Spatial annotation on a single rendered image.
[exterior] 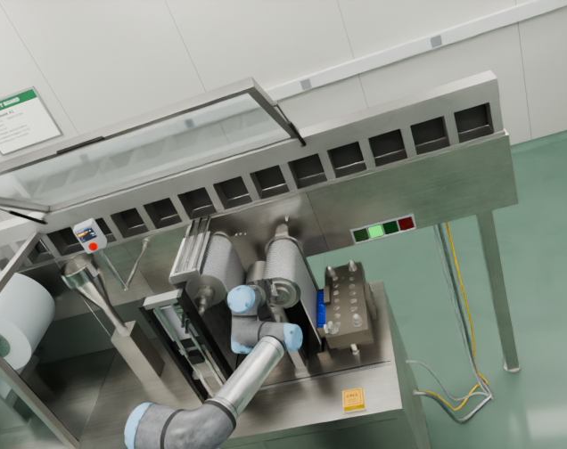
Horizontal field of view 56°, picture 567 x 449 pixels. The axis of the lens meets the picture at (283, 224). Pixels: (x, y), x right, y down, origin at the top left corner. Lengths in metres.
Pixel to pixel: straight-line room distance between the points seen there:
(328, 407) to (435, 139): 1.04
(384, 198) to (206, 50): 2.58
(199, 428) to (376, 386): 0.86
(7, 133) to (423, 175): 3.89
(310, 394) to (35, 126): 3.66
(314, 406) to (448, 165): 0.99
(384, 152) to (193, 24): 2.54
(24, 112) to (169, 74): 1.30
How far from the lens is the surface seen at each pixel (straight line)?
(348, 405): 1.93
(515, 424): 2.92
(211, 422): 1.29
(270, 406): 2.07
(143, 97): 4.58
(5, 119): 5.12
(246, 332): 1.56
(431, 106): 1.94
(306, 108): 4.41
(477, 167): 2.08
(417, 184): 2.07
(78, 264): 2.24
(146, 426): 1.34
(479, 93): 1.97
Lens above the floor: 2.41
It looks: 31 degrees down
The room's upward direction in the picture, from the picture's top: 23 degrees counter-clockwise
